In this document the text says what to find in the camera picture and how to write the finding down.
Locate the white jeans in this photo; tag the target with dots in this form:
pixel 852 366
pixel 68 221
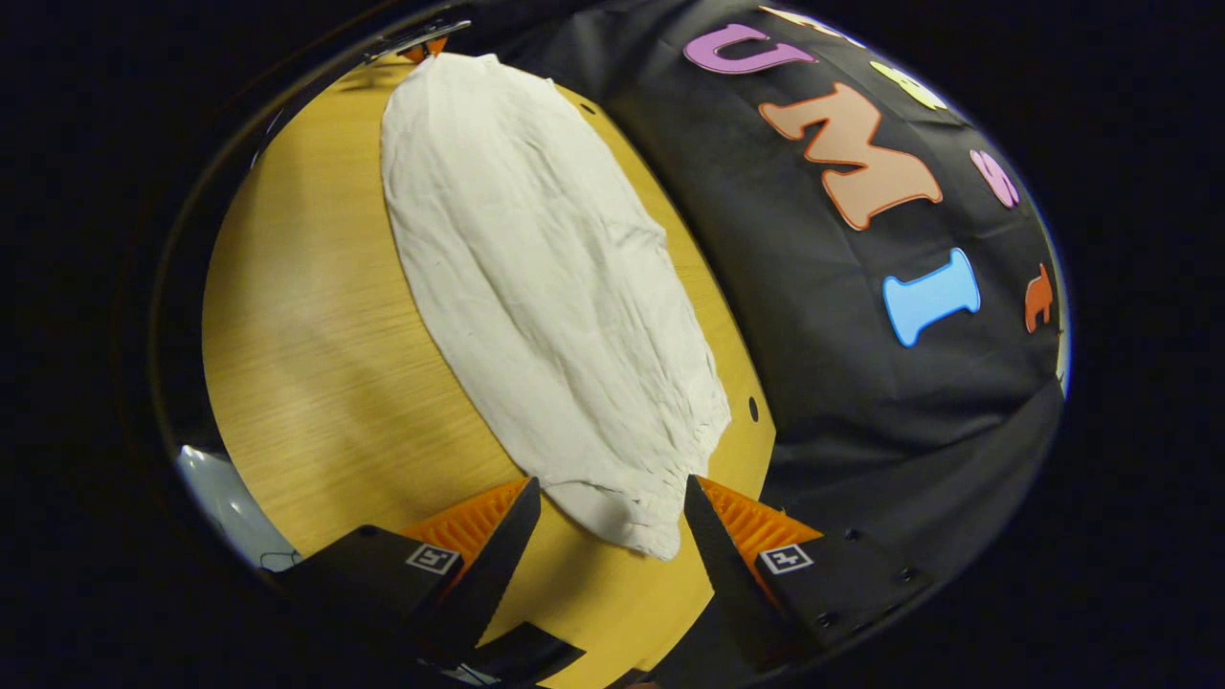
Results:
pixel 545 287

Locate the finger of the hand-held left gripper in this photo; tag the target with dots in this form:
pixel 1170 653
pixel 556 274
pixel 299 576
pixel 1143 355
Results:
pixel 426 50

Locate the black backdrop cloth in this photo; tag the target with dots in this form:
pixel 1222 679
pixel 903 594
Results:
pixel 813 364

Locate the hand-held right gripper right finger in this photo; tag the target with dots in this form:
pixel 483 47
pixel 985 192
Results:
pixel 727 574

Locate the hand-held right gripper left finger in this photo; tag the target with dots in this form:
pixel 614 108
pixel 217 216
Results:
pixel 498 574

